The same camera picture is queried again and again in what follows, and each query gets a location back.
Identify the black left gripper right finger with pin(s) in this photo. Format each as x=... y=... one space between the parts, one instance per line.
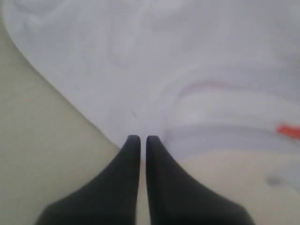
x=176 y=198

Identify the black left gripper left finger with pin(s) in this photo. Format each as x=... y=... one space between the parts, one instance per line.
x=108 y=199

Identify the white t-shirt red print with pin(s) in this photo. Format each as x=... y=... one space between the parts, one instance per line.
x=200 y=74

